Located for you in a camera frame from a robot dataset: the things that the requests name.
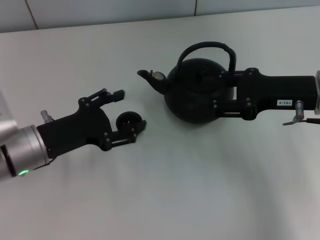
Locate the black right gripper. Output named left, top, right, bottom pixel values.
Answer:
left=212, top=67, right=320, bottom=121

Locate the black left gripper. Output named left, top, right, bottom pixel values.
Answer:
left=36, top=88, right=147, bottom=159

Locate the small black teacup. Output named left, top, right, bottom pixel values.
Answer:
left=115, top=111, right=142, bottom=131

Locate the black round teapot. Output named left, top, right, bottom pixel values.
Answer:
left=136, top=41, right=238, bottom=123

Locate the right gripper plug with cable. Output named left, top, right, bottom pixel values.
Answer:
left=282, top=99, right=320, bottom=126

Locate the gripper plug with cable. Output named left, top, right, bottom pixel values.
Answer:
left=40, top=109, right=55, bottom=124
left=282, top=99, right=320, bottom=126

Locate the left gripper plug with cable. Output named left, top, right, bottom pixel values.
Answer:
left=40, top=109, right=55, bottom=124

